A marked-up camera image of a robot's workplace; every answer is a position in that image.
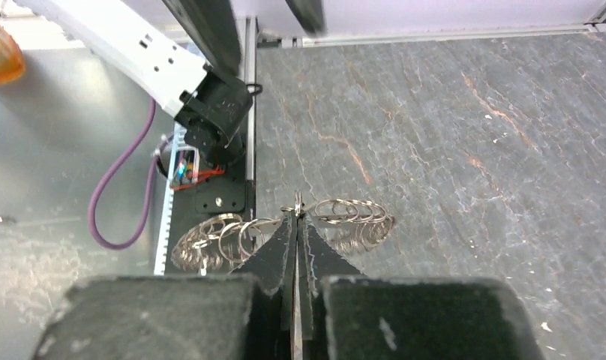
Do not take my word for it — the white slotted cable duct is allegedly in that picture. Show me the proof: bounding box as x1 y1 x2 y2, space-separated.
153 124 186 276

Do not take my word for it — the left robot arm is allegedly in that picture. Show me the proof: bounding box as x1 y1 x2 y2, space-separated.
24 1 254 167

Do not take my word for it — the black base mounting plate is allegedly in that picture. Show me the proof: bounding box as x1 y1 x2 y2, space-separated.
164 141 255 275

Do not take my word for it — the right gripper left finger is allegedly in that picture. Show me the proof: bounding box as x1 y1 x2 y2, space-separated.
32 214 296 359

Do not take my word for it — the metal disc with key rings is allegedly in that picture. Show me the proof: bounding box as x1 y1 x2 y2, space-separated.
169 198 395 275

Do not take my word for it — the aluminium frame rail front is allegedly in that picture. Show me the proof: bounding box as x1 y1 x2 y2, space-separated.
257 22 606 49

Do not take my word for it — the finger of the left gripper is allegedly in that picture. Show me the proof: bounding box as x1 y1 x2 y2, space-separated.
286 0 327 36
163 0 242 75

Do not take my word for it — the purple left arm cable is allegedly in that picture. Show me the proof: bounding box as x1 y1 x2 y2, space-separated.
86 97 175 251

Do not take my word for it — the orange drink bottle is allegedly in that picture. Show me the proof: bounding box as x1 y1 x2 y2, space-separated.
0 25 26 85

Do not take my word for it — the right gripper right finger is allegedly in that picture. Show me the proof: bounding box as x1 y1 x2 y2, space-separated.
297 215 543 359

